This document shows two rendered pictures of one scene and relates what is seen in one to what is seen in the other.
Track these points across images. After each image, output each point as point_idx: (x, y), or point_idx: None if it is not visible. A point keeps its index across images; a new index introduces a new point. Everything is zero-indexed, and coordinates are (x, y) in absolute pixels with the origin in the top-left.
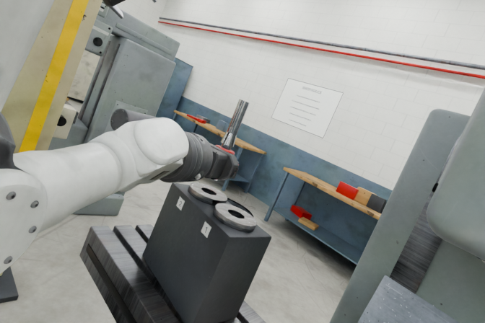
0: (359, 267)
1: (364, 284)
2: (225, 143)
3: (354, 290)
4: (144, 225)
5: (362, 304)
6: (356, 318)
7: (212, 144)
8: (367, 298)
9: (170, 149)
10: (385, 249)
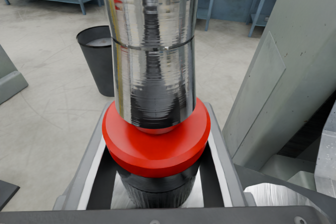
0: (312, 72)
1: (317, 84)
2: (166, 125)
3: (304, 93)
4: (68, 188)
5: (313, 99)
6: (305, 110)
7: (107, 220)
8: (320, 93)
9: None
10: None
